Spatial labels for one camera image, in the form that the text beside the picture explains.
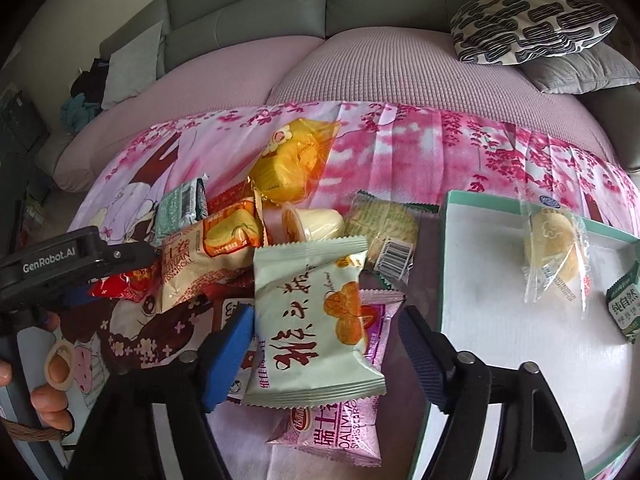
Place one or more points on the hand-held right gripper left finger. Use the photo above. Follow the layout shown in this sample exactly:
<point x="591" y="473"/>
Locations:
<point x="227" y="360"/>

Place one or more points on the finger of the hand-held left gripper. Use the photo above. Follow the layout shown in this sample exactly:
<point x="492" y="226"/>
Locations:
<point x="135" y="257"/>

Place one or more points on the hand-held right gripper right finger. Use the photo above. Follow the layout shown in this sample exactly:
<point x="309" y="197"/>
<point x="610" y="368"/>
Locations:
<point x="422" y="360"/>

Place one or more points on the red white-print snack packet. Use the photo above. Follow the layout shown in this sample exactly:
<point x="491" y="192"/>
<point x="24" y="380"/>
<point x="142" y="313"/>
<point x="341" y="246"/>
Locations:
<point x="125" y="285"/>

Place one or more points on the cream roll cake packet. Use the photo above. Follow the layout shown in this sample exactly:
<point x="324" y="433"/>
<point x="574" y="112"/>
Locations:
<point x="185" y="270"/>

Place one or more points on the small green snack packet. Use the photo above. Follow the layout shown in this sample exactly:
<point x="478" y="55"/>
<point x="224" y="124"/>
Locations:
<point x="180" y="207"/>

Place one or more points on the white tray with teal rim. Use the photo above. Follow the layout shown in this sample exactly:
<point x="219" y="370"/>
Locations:
<point x="475" y="285"/>

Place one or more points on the orange bordered snack packet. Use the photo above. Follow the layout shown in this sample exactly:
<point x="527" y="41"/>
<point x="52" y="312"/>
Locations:
<point x="230" y="230"/>

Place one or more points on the pale green pastry packet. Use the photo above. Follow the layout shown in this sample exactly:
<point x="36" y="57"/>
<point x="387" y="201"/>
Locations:
<point x="300" y="285"/>

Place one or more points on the pink roll cake packet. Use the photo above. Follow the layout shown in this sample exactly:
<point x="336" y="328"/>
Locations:
<point x="340" y="430"/>

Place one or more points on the clear green-edged cookie packet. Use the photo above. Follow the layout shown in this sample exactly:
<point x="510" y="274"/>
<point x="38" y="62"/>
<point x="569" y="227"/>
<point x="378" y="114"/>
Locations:
<point x="385" y="230"/>

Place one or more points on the yellow jelly cup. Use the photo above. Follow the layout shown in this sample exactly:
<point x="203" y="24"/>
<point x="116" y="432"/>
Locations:
<point x="315" y="222"/>

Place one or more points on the person's left hand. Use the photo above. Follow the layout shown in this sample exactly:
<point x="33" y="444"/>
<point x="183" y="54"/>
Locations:
<point x="50" y="405"/>

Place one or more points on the dark furniture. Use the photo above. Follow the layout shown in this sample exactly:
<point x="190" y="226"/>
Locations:
<point x="20" y="125"/>

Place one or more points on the dark clothes pile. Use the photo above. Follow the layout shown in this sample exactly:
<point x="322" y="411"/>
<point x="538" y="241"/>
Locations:
<point x="82" y="95"/>

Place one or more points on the clear round pastry packet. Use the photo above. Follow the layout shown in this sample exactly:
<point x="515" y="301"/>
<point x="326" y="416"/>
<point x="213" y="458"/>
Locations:
<point x="550" y="240"/>

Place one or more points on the yellow cake packet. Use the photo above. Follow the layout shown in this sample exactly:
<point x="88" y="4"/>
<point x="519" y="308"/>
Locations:
<point x="290" y="160"/>

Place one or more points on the light grey pillow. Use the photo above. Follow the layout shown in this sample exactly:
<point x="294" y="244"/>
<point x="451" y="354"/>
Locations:
<point x="132" y="67"/>

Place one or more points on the green and white snack packet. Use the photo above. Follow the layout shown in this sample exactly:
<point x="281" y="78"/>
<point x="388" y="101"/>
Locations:
<point x="625" y="305"/>

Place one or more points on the pink printed cloth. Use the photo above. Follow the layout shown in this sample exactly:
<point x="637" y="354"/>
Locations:
<point x="425" y="145"/>

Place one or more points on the grey sofa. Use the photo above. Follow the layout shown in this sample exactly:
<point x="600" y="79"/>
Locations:
<point x="250" y="5"/>

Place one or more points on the pink sofa cover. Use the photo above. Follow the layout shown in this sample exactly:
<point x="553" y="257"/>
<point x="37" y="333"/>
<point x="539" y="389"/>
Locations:
<point x="375" y="70"/>

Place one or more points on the black and white patterned pillow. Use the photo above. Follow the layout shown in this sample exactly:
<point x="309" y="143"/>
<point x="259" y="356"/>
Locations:
<point x="530" y="22"/>

